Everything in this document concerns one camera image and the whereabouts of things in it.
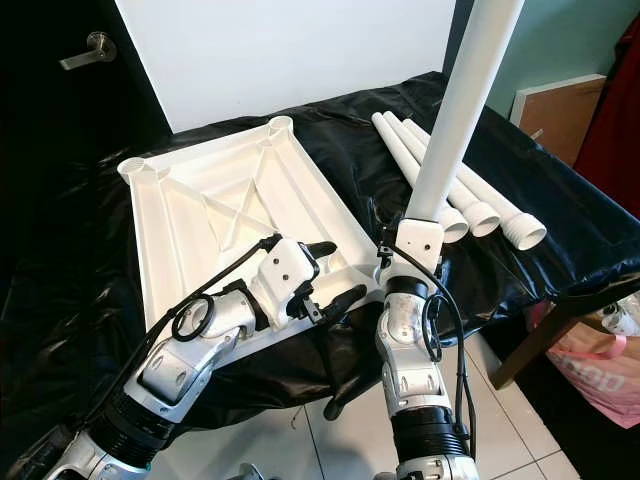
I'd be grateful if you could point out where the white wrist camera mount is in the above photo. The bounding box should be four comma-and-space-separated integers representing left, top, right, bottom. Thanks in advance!
390, 218, 446, 281
253, 237, 328, 323

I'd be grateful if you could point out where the brown board with white edge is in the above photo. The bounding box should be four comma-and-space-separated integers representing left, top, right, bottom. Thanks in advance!
510, 73, 609, 169

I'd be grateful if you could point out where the white plastic table top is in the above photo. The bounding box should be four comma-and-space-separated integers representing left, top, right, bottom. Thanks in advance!
116, 115, 401, 361

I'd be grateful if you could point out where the black plastic table cover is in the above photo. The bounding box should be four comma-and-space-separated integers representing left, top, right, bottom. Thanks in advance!
0, 70, 640, 471

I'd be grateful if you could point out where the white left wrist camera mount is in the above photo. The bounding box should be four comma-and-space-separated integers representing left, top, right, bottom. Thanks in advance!
253, 237, 328, 323

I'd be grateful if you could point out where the pink plastic bag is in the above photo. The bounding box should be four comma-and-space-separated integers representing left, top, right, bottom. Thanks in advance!
545, 320, 640, 431

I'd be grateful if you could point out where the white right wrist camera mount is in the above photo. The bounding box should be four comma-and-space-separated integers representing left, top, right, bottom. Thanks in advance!
390, 218, 446, 281

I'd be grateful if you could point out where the brown wooden table leg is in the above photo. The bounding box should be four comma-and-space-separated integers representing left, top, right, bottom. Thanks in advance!
490, 285, 640, 391

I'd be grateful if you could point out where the dark red cloth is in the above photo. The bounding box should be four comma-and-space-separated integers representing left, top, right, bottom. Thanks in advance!
585, 40, 640, 221

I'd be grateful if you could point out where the black door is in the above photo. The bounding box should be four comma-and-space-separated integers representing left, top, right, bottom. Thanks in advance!
0, 0, 176, 301

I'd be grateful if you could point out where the silver door lever handle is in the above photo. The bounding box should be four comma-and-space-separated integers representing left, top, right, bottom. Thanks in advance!
58, 32, 118, 71

